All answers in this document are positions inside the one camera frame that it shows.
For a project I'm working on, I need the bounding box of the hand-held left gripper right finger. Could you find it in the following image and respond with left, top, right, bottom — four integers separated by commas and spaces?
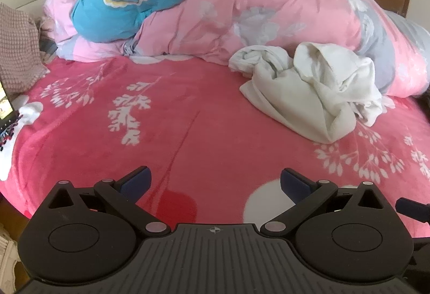
260, 167, 387, 237

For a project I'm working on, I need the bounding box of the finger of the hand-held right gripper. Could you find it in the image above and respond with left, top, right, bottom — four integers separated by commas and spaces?
396, 198, 430, 224

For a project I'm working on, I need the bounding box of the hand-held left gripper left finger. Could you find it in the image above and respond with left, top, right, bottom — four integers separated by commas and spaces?
45, 165, 172, 237

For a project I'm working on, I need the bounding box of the white sweatshirt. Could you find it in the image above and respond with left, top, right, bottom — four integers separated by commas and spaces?
228, 42, 384, 144

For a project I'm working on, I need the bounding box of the pink fleece blanket leaf print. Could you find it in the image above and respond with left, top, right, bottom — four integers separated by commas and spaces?
0, 54, 430, 226

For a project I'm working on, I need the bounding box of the white bedside cabinet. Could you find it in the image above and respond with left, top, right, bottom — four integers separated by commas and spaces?
0, 234, 18, 285

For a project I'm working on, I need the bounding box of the smartphone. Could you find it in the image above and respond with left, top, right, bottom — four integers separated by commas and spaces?
0, 79, 21, 129

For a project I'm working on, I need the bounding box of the checked pillow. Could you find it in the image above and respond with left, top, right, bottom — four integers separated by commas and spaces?
0, 2, 51, 95

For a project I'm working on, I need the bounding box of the pale pink floral pillow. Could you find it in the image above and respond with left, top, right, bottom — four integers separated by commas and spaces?
40, 0, 142, 63

